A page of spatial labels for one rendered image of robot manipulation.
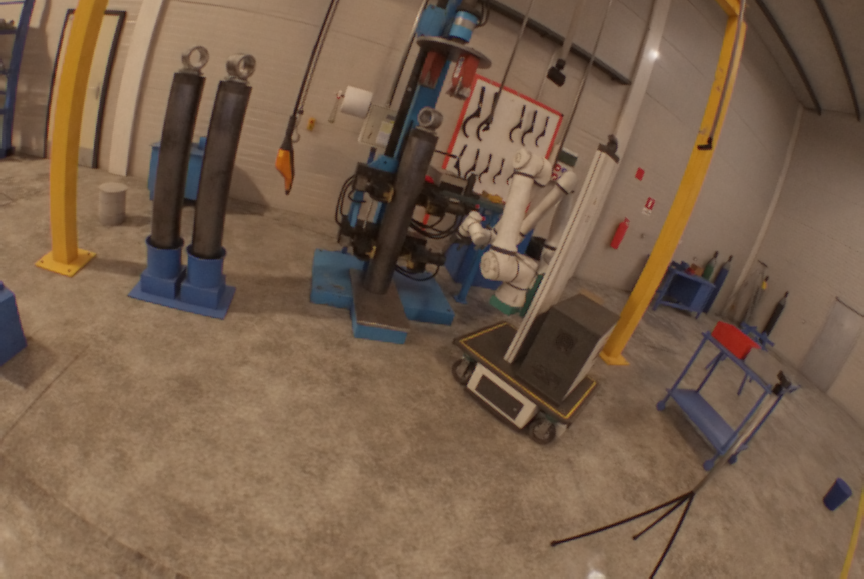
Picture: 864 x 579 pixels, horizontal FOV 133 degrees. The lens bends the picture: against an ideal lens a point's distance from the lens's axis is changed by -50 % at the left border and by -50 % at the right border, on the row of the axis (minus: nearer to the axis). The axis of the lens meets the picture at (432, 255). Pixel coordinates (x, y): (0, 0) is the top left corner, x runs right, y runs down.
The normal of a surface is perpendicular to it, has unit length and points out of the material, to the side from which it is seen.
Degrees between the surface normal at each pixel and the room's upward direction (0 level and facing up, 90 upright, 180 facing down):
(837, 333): 90
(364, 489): 0
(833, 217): 90
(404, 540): 0
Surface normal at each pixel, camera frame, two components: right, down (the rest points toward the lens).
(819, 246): -0.91, -0.20
